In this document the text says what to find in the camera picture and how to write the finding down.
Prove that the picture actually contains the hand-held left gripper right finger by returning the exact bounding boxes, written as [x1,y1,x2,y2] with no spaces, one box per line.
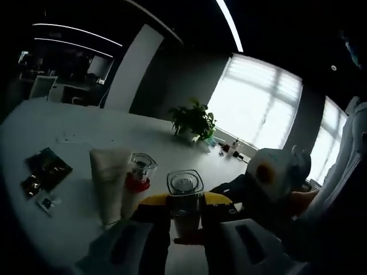
[200,191,306,275]

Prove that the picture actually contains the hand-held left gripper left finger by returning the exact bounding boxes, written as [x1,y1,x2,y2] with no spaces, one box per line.
[76,193,173,275]

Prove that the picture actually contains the red-collar clear-cap skincare bottle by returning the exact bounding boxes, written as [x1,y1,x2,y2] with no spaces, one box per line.
[122,152,159,220]

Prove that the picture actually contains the white skincare bottle red label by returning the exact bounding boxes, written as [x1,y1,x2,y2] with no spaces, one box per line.
[166,169,205,246]

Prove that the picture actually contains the white skincare tube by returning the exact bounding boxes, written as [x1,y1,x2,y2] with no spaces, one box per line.
[88,147,133,230]

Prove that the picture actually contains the clear skincare sachet blue square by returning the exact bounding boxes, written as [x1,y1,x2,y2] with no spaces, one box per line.
[36,193,63,218]

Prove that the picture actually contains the blue green skincare packet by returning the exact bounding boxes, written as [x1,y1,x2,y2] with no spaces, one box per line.
[24,147,73,193]

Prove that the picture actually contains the gold foil skincare sachet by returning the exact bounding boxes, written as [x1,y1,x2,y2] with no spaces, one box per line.
[20,174,44,201]

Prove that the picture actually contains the teal packet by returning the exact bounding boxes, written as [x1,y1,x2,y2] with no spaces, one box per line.
[200,136,219,154]

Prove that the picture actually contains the green potted plant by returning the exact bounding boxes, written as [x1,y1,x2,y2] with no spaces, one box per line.
[168,98,218,143]

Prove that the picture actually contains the wide ceiling light strip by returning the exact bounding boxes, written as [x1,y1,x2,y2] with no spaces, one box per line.
[214,0,244,53]

